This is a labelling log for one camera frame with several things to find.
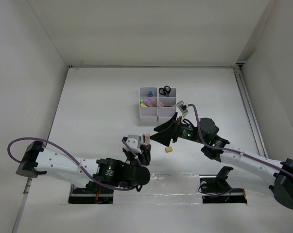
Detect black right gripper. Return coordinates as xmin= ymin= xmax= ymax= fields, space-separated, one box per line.
xmin=150 ymin=112 xmax=207 ymax=146

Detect pink mini stapler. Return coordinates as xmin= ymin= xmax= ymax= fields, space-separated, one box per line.
xmin=142 ymin=133 xmax=151 ymax=145

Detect yellow eraser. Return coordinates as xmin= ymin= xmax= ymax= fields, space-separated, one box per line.
xmin=165 ymin=147 xmax=172 ymax=153

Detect purple highlighter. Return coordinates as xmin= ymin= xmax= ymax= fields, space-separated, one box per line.
xmin=143 ymin=98 xmax=154 ymax=107

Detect blue cap spray bottle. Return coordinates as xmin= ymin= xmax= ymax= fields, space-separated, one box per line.
xmin=148 ymin=90 xmax=153 ymax=97

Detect black handled scissors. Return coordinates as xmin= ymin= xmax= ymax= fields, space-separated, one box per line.
xmin=158 ymin=85 xmax=171 ymax=97

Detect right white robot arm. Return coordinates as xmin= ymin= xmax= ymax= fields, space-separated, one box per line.
xmin=150 ymin=114 xmax=293 ymax=210

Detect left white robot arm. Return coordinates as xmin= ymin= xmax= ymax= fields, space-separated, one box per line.
xmin=16 ymin=135 xmax=152 ymax=193

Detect left white divided organizer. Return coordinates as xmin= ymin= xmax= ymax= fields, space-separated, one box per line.
xmin=139 ymin=87 xmax=158 ymax=123

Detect white divided organizer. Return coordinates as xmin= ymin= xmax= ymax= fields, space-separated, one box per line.
xmin=139 ymin=87 xmax=158 ymax=123
xmin=157 ymin=85 xmax=176 ymax=123

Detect right white divided organizer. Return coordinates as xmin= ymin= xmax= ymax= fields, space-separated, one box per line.
xmin=157 ymin=85 xmax=176 ymax=123

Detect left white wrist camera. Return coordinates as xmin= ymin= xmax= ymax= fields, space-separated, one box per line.
xmin=123 ymin=134 xmax=142 ymax=154

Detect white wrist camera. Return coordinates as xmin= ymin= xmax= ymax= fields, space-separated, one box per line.
xmin=123 ymin=134 xmax=142 ymax=154
xmin=176 ymin=100 xmax=189 ymax=117

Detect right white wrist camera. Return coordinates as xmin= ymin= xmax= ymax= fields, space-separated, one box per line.
xmin=176 ymin=100 xmax=189 ymax=117

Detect aluminium side rail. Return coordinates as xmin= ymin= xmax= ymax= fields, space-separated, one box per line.
xmin=233 ymin=63 xmax=268 ymax=157

